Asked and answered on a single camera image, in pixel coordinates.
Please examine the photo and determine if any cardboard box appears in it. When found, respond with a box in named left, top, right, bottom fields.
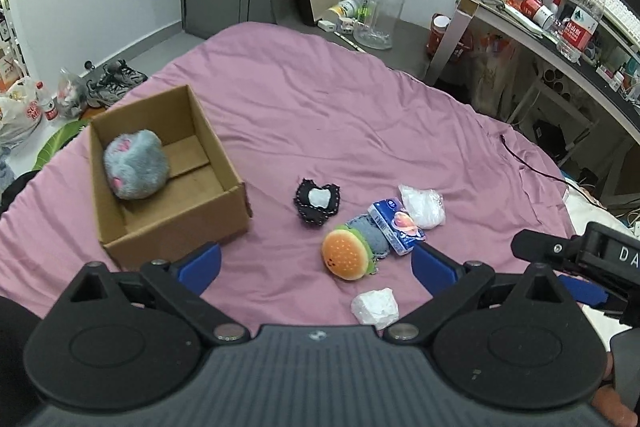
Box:
left=89, top=84, right=252, bottom=272

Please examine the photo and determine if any blue tissue packet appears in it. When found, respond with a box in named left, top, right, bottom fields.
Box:
left=367, top=199, right=427, bottom=256

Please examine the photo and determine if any hamburger plush toy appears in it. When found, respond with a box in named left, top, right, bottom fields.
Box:
left=321, top=225, right=377, bottom=282

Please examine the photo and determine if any grey fluffy plush toy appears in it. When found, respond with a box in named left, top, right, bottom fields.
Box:
left=102, top=129, right=171, bottom=200

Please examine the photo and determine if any red-capped plastic bottle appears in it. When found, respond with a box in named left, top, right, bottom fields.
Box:
left=35, top=80, right=59, bottom=122

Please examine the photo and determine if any white supplement bottle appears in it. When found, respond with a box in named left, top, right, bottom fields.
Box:
left=327, top=0, right=362, bottom=21

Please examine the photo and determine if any white tissue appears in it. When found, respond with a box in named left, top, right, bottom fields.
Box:
left=351, top=288, right=400, bottom=327

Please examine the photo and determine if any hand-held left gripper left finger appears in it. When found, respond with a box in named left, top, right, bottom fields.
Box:
left=50, top=242, right=249, bottom=347

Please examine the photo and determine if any red-label water bottle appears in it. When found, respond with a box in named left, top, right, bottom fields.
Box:
left=556, top=0, right=608, bottom=62

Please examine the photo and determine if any red and white bottle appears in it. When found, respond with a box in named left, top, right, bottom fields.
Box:
left=520, top=0, right=559, bottom=28

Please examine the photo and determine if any white plastic shopping bag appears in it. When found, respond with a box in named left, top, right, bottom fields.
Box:
left=0, top=77, right=44, bottom=148

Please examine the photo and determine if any clear plastic trash bag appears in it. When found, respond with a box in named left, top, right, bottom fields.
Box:
left=55, top=68, right=91, bottom=118

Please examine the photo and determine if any black heart-shaped plush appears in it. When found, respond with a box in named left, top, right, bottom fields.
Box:
left=292, top=178, right=343, bottom=228

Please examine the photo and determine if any black box under desk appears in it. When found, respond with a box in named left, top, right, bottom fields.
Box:
left=532, top=119, right=567, bottom=158

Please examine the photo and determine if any white keyboard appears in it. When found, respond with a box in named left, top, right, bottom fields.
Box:
left=575, top=0, right=640, bottom=48

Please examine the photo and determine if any beige paper bag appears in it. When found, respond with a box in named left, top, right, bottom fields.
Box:
left=470, top=32, right=522, bottom=118

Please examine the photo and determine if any white desk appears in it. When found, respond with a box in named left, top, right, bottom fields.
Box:
left=425, top=0, right=640, bottom=142

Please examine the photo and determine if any red jar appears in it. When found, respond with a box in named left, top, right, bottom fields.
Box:
left=427, top=13, right=454, bottom=58

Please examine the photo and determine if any person's right hand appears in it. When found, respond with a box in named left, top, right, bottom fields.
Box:
left=591, top=351, right=640, bottom=427

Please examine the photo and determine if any white bedding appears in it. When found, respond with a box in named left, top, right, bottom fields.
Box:
left=564, top=189, right=640, bottom=240

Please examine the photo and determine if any clear large water jug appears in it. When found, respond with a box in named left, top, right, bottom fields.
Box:
left=352, top=0, right=405, bottom=51

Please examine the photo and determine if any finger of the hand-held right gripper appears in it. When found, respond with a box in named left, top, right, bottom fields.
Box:
left=557, top=274, right=611, bottom=308
left=511, top=229, right=583, bottom=265

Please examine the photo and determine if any green leaf-shaped mat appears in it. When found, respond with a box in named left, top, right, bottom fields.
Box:
left=32, top=119, right=93, bottom=171

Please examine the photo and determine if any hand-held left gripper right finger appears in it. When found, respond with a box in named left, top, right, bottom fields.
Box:
left=384, top=242, right=581, bottom=343

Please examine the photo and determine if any denim blue plush toy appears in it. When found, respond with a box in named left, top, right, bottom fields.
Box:
left=346, top=215, right=393, bottom=260

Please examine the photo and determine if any grey sneaker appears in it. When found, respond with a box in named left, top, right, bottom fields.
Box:
left=100, top=61, right=149, bottom=92
left=85, top=79, right=133, bottom=109

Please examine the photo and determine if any black cable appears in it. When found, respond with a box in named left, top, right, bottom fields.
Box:
left=500, top=133, right=603, bottom=208

